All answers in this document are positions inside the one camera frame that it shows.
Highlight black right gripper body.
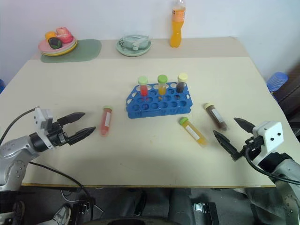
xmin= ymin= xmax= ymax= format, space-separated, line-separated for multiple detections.
xmin=238 ymin=135 xmax=265 ymax=159

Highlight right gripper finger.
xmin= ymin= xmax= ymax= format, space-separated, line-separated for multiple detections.
xmin=213 ymin=130 xmax=240 ymax=162
xmin=233 ymin=117 xmax=255 ymax=135

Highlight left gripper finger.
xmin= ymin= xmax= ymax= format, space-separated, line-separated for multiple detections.
xmin=57 ymin=112 xmax=86 ymax=126
xmin=67 ymin=127 xmax=97 ymax=146

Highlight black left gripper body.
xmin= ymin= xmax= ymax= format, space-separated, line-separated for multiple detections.
xmin=46 ymin=120 xmax=71 ymax=149

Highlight pink liquid tube green cap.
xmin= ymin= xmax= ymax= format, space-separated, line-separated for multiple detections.
xmin=99 ymin=105 xmax=113 ymax=137

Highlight brown liquid tube cream cap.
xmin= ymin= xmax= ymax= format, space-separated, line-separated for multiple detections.
xmin=204 ymin=102 xmax=228 ymax=131

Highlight yellow liquid tube green cap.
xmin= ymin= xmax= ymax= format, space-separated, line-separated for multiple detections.
xmin=179 ymin=117 xmax=208 ymax=148

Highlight dark liquid tube cream cap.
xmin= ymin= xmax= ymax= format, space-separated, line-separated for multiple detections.
xmin=176 ymin=73 xmax=188 ymax=94

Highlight blue test tube rack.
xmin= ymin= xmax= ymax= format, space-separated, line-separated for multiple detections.
xmin=126 ymin=82 xmax=191 ymax=119

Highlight red liquid tube green cap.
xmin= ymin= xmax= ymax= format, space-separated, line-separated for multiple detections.
xmin=137 ymin=75 xmax=149 ymax=97

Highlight orange liquid tube green cap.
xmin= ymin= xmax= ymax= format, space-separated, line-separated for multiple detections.
xmin=157 ymin=74 xmax=168 ymax=96

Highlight dark brown wooden furniture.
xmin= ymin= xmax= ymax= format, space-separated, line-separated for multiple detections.
xmin=273 ymin=67 xmax=300 ymax=141

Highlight blue plastic stool stack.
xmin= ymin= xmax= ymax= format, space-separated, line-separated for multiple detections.
xmin=266 ymin=72 xmax=289 ymax=93

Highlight yellow plate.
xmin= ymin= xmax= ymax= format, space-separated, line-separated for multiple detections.
xmin=41 ymin=39 xmax=78 ymax=57

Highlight green placemat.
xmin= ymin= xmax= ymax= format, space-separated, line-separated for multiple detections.
xmin=40 ymin=39 xmax=102 ymax=63

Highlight black box with metal clasp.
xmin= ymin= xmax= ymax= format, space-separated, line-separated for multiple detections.
xmin=191 ymin=202 xmax=220 ymax=225

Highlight pink plate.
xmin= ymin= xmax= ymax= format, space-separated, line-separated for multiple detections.
xmin=38 ymin=36 xmax=76 ymax=54

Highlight white sneaker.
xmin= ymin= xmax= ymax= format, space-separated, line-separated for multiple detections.
xmin=52 ymin=203 xmax=72 ymax=225

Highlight dark green toy fruit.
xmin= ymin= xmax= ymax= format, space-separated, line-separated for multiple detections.
xmin=48 ymin=37 xmax=62 ymax=49

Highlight dark grey rounded shape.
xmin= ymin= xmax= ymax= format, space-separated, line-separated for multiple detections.
xmin=168 ymin=188 xmax=195 ymax=225

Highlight pink toy fruit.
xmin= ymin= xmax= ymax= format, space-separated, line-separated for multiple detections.
xmin=55 ymin=27 xmax=72 ymax=44

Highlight dark shoe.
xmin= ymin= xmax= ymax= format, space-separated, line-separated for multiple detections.
xmin=11 ymin=200 xmax=26 ymax=223

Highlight pale green plate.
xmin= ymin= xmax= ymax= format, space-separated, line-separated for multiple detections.
xmin=115 ymin=37 xmax=152 ymax=57

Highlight pale green folded pouch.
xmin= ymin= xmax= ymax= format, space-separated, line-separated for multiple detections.
xmin=118 ymin=34 xmax=150 ymax=51

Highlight orange soda plastic bottle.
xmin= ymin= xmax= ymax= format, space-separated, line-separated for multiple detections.
xmin=169 ymin=0 xmax=187 ymax=48

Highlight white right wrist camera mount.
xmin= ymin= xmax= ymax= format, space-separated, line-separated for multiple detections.
xmin=252 ymin=121 xmax=285 ymax=165

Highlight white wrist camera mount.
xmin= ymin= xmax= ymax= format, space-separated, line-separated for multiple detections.
xmin=33 ymin=106 xmax=55 ymax=130
xmin=252 ymin=121 xmax=285 ymax=165

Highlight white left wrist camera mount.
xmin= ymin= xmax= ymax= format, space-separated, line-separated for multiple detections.
xmin=33 ymin=106 xmax=55 ymax=130

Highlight thin black loose cable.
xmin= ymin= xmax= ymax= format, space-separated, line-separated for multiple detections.
xmin=29 ymin=161 xmax=94 ymax=221

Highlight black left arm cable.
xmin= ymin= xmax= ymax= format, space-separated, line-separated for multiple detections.
xmin=0 ymin=107 xmax=38 ymax=146

